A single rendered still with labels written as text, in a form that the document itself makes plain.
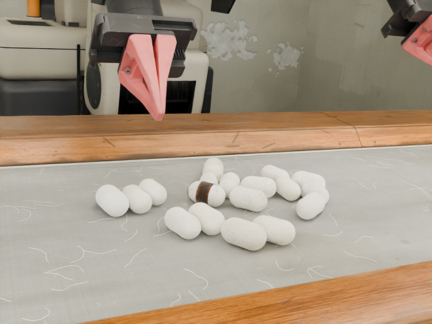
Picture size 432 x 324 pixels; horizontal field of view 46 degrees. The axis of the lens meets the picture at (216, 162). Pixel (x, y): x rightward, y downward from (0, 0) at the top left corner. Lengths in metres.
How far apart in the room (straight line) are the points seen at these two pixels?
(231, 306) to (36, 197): 0.25
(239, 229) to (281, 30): 2.60
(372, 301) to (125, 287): 0.16
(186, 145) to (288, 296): 0.33
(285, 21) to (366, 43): 0.51
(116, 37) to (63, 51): 0.77
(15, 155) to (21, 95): 0.72
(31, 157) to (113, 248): 0.20
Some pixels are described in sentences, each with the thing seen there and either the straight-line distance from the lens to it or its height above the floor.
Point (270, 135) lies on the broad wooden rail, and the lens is 0.66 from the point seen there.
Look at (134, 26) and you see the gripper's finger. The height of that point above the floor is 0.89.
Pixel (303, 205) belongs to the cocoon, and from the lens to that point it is 0.46.
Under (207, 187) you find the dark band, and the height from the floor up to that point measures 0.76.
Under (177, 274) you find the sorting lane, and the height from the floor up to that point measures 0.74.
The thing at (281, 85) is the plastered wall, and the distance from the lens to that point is 3.03.
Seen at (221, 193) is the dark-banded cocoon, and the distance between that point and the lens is 0.46.
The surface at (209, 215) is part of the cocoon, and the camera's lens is 0.41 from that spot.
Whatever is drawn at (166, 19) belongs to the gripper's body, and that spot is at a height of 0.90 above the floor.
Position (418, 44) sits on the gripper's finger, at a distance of 0.77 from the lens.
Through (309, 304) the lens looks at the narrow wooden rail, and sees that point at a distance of 0.31.
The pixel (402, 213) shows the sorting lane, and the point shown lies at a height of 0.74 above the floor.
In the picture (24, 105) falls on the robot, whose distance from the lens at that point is 1.28.
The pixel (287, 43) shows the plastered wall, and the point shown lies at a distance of 3.00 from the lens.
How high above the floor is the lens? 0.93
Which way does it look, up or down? 19 degrees down
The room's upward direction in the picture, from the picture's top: 5 degrees clockwise
